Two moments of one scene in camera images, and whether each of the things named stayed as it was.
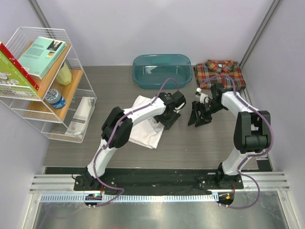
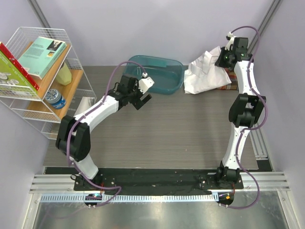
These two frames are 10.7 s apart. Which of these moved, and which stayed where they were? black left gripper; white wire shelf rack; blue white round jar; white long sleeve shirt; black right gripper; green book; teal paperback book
Moved: black left gripper; white long sleeve shirt; black right gripper
Stayed: blue white round jar; teal paperback book; green book; white wire shelf rack
